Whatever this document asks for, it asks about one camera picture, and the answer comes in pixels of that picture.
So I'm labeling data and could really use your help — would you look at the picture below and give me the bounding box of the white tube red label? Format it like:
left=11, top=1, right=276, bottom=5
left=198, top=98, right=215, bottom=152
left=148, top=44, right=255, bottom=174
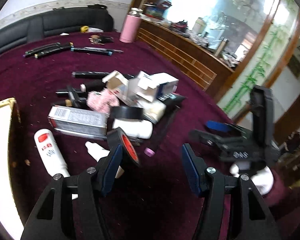
left=33, top=128, right=79, bottom=201

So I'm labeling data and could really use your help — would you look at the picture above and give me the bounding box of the white blue medicine box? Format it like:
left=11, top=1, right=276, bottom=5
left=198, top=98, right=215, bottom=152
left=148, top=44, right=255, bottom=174
left=134, top=72, right=179, bottom=102

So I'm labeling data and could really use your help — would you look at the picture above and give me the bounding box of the black tape roll red core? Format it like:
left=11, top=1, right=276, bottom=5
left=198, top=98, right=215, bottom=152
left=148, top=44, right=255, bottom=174
left=107, top=127, right=140, bottom=168

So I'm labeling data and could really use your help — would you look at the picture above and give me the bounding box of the grey silver carton box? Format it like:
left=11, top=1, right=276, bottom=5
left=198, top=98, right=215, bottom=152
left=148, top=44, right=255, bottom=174
left=47, top=106, right=108, bottom=140

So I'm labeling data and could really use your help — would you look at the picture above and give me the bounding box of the black tape roll white core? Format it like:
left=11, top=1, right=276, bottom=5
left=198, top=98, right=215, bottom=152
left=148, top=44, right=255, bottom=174
left=109, top=106, right=143, bottom=120

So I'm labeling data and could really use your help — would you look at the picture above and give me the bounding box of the white cardboard box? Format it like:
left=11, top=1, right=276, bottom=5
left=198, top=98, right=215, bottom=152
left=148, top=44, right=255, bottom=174
left=102, top=70, right=139, bottom=106

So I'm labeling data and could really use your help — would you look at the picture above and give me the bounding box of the pink plush toy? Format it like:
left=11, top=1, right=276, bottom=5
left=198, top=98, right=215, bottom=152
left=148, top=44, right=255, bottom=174
left=87, top=88, right=120, bottom=114

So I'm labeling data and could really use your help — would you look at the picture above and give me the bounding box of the white plastic bottle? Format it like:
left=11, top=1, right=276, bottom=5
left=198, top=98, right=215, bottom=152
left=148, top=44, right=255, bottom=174
left=113, top=119, right=153, bottom=139

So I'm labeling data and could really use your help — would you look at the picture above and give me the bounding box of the black marker white end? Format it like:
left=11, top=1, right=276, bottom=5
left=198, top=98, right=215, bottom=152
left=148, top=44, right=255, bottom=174
left=80, top=80, right=106, bottom=92

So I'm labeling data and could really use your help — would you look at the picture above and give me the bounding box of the right white gloved hand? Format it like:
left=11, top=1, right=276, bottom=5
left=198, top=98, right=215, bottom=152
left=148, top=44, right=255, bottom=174
left=229, top=161, right=274, bottom=196

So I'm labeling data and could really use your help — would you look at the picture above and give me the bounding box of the gold rimmed white tray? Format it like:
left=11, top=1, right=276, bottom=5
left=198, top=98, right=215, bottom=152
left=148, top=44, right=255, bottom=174
left=0, top=98, right=24, bottom=239

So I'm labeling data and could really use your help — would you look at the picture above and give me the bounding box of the small pink cap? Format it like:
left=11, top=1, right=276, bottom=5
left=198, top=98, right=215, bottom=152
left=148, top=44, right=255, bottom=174
left=144, top=148, right=155, bottom=157

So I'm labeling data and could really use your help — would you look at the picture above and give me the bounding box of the wooden cabinet with mirror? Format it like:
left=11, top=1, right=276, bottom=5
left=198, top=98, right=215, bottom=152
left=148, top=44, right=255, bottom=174
left=129, top=0, right=300, bottom=103

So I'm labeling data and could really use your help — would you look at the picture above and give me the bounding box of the silver tip pen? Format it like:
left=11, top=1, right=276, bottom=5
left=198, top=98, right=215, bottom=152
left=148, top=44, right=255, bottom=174
left=83, top=47, right=124, bottom=54

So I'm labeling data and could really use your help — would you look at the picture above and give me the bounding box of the long black marker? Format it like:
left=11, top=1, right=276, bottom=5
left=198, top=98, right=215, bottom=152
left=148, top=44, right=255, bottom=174
left=71, top=72, right=109, bottom=80

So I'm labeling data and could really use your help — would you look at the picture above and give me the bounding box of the black marker blue cap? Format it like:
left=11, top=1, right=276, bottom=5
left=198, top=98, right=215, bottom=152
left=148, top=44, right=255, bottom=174
left=70, top=47, right=113, bottom=56

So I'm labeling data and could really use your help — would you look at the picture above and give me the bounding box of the pink thermos bottle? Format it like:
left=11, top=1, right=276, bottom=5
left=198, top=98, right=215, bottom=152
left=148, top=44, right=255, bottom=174
left=119, top=8, right=143, bottom=43

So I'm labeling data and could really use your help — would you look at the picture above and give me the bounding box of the black key fob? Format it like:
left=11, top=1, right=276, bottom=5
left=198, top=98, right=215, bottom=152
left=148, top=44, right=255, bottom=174
left=89, top=35, right=114, bottom=44

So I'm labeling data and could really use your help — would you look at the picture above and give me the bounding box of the black marker yellow end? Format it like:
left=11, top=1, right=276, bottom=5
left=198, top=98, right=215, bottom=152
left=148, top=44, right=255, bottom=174
left=34, top=42, right=74, bottom=59

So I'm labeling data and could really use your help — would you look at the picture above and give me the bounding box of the black marker pen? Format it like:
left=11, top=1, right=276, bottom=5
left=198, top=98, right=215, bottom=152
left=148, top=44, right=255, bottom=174
left=23, top=42, right=61, bottom=57

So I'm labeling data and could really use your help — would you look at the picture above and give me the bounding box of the yellow small object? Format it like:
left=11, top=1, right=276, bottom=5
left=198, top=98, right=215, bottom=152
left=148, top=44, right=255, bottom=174
left=80, top=25, right=89, bottom=33

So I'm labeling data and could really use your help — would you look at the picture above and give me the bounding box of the black leather sofa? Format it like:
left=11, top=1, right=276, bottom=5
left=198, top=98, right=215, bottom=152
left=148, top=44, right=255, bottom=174
left=0, top=4, right=114, bottom=55

